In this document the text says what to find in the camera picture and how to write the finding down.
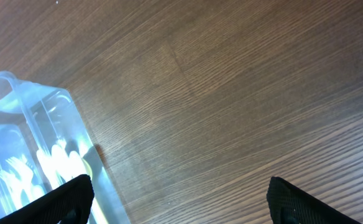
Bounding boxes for right clear plastic container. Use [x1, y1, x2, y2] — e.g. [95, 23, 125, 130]
[0, 71, 129, 223]

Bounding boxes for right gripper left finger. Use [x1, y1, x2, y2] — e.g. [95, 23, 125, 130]
[0, 174, 94, 224]

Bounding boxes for yellow plastic spoon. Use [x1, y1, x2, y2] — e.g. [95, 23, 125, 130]
[81, 158, 108, 224]

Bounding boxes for left clear plastic container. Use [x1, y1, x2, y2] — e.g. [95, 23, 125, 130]
[0, 111, 52, 219]

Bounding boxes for clear plastic container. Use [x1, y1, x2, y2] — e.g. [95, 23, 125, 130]
[0, 71, 129, 223]
[0, 111, 52, 219]

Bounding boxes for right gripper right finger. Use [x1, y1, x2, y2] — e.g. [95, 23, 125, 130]
[266, 177, 359, 224]

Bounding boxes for white plastic spoon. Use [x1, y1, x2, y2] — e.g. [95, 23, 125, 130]
[36, 149, 60, 190]
[52, 144, 72, 182]
[69, 151, 86, 177]

